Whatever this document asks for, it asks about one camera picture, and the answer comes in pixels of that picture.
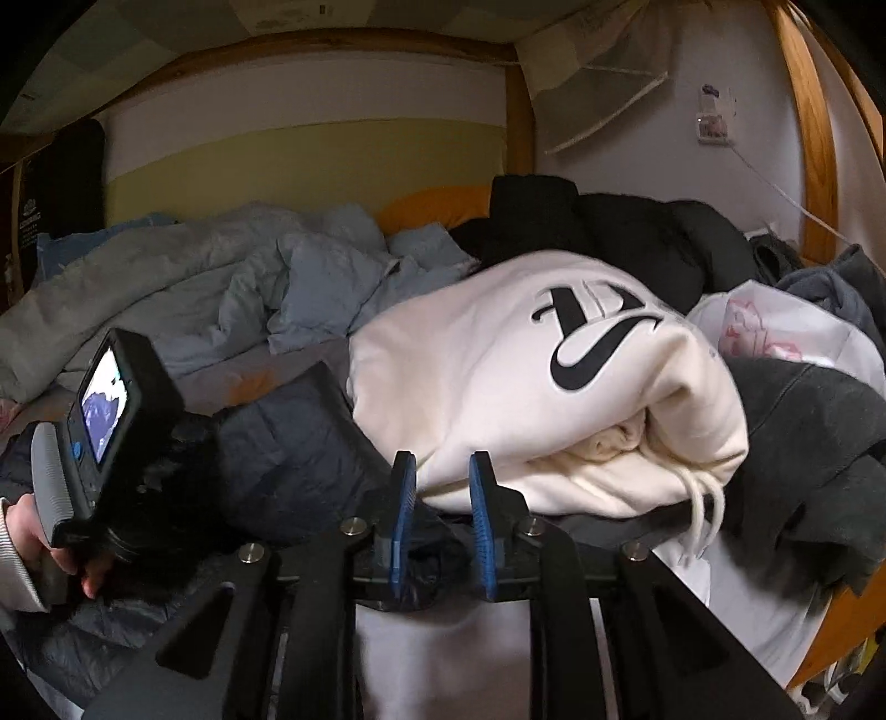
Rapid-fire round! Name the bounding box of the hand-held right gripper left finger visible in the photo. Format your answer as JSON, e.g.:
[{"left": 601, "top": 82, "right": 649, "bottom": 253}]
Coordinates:
[{"left": 83, "top": 450, "right": 418, "bottom": 720}]

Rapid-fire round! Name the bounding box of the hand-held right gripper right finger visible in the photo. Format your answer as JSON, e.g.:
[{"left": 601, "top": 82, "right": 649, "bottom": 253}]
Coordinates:
[{"left": 469, "top": 452, "right": 797, "bottom": 720}]

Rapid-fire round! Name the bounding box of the black quilted down jacket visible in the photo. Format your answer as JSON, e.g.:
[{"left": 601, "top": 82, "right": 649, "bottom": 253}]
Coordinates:
[{"left": 0, "top": 360, "right": 472, "bottom": 693}]

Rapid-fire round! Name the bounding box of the person's left forearm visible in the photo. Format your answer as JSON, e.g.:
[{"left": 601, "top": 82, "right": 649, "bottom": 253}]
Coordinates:
[{"left": 0, "top": 498, "right": 49, "bottom": 614}]

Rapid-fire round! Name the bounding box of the person's left hand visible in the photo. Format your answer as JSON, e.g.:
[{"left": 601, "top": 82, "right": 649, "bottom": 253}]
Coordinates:
[{"left": 3, "top": 495, "right": 115, "bottom": 600}]

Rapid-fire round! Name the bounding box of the white folded hoodie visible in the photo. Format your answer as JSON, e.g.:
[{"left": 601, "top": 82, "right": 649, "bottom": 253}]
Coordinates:
[{"left": 346, "top": 249, "right": 752, "bottom": 569}]

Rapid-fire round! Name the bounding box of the pale bed sheet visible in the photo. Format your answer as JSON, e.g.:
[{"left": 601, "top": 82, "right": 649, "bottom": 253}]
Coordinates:
[{"left": 0, "top": 339, "right": 832, "bottom": 720}]

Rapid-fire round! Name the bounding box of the light blue duvet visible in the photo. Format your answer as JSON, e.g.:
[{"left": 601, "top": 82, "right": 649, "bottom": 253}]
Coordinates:
[{"left": 0, "top": 200, "right": 478, "bottom": 403}]

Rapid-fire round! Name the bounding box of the blue pillow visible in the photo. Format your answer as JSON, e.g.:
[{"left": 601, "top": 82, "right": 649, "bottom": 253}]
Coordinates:
[{"left": 34, "top": 214, "right": 174, "bottom": 278}]

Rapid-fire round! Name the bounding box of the black hanging bag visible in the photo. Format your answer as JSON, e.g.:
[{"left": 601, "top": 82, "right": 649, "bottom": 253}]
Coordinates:
[{"left": 7, "top": 117, "right": 108, "bottom": 292}]

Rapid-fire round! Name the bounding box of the orange pillow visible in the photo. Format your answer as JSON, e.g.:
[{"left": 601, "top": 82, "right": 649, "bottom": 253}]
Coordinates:
[{"left": 374, "top": 183, "right": 494, "bottom": 236}]

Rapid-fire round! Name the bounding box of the black puffy jacket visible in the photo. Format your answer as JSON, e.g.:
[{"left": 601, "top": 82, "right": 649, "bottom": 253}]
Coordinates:
[{"left": 450, "top": 173, "right": 759, "bottom": 316}]

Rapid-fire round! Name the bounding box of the dark grey folded garment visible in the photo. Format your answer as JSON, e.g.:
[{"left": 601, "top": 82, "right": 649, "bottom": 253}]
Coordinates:
[{"left": 554, "top": 356, "right": 886, "bottom": 596}]

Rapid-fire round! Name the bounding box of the white plastic bag pink print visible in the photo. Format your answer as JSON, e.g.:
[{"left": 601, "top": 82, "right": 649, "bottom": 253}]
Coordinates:
[{"left": 688, "top": 280, "right": 886, "bottom": 409}]

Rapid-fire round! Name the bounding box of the grey crumpled garment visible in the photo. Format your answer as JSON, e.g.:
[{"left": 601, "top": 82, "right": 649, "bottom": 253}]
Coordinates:
[{"left": 775, "top": 245, "right": 886, "bottom": 340}]

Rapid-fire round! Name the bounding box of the pastel checked canopy cloth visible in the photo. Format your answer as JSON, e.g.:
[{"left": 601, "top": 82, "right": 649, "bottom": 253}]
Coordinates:
[{"left": 0, "top": 0, "right": 672, "bottom": 153}]

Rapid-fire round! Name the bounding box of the white cable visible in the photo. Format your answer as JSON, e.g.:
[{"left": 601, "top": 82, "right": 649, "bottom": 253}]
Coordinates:
[{"left": 727, "top": 142, "right": 859, "bottom": 243}]

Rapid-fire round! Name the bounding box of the white wall socket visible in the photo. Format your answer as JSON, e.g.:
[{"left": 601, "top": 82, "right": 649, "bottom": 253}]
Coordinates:
[{"left": 692, "top": 83, "right": 738, "bottom": 146}]

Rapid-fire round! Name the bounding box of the wooden bed frame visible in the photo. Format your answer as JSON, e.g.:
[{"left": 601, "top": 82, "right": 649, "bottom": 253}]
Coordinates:
[{"left": 0, "top": 0, "right": 886, "bottom": 693}]

